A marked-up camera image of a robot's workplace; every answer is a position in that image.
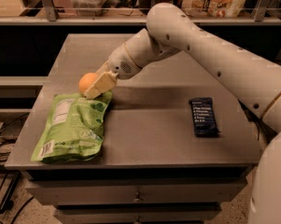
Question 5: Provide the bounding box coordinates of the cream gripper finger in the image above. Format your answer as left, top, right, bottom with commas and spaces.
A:
96, 62, 109, 76
83, 72, 117, 99

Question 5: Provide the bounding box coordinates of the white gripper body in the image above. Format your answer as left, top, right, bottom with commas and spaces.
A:
107, 44, 141, 79

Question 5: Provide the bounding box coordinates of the orange fruit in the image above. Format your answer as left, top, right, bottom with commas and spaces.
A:
78, 73, 97, 93

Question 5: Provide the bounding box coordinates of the green rice chip bag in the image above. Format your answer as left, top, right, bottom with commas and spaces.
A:
31, 91, 112, 163

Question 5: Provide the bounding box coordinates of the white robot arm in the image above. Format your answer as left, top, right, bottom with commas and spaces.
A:
83, 3, 281, 224

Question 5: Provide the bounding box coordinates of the colourful snack bag on shelf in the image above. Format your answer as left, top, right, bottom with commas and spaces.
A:
181, 0, 246, 18

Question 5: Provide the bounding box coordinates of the grey drawer cabinet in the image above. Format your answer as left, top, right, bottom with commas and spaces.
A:
7, 35, 261, 224

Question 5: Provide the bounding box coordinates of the dark blue snack bar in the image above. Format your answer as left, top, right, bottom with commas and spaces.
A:
189, 97, 219, 137

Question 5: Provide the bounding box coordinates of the grey power adapter box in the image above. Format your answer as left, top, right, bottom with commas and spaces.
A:
0, 119, 24, 142

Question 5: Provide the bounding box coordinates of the metal shelf rail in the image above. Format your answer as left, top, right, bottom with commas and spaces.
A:
0, 0, 281, 26

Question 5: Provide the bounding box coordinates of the black cables left floor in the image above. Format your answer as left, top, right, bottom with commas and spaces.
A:
0, 113, 35, 224

